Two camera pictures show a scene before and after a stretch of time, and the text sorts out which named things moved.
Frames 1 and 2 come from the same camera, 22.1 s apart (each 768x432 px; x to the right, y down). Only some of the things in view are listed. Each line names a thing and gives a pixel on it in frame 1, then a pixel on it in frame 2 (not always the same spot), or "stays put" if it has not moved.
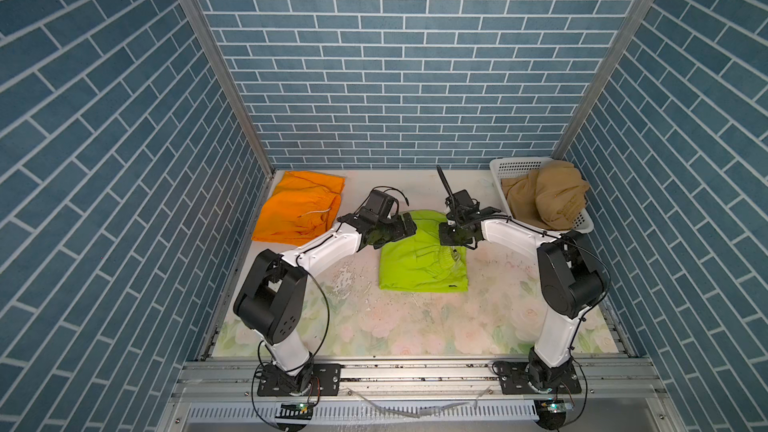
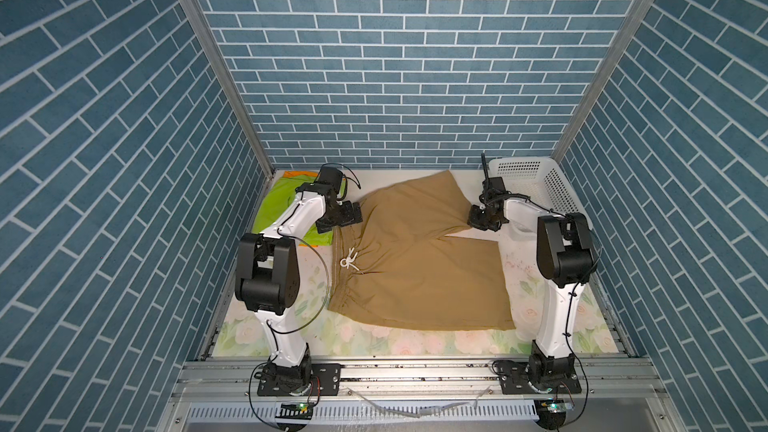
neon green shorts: (420, 263) to (275, 199)
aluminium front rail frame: (423, 395) stays put
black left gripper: (399, 230) to (348, 216)
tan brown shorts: (550, 196) to (398, 265)
